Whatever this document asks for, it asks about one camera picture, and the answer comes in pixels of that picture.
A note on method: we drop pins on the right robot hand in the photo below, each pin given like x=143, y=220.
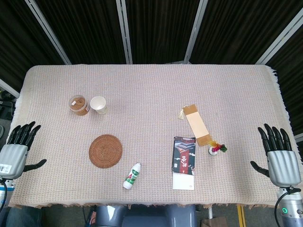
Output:
x=282, y=163

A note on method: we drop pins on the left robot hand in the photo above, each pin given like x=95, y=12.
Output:
x=13, y=157

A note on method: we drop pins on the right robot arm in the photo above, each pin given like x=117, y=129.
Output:
x=290, y=206

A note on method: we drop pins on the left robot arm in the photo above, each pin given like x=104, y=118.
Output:
x=2, y=191

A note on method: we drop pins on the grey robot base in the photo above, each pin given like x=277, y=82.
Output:
x=146, y=216

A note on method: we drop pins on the brown woven round coaster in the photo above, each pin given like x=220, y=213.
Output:
x=105, y=151

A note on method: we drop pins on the white paper cup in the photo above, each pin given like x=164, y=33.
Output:
x=98, y=105

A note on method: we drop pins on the beige woven tablecloth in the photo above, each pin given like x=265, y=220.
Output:
x=151, y=118

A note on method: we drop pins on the colourful feather shuttlecock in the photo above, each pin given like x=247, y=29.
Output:
x=216, y=149

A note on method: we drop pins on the clear jar of brown powder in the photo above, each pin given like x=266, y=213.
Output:
x=79, y=105

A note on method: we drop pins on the tan bookmark with tassel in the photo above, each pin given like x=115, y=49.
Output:
x=197, y=125

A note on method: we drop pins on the dark patterned notebook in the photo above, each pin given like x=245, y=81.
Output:
x=183, y=162

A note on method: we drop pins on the white green drink bottle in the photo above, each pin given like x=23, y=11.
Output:
x=131, y=176

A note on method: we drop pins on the grey metal frame post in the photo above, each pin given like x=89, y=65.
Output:
x=124, y=32
x=279, y=39
x=8, y=88
x=195, y=32
x=48, y=32

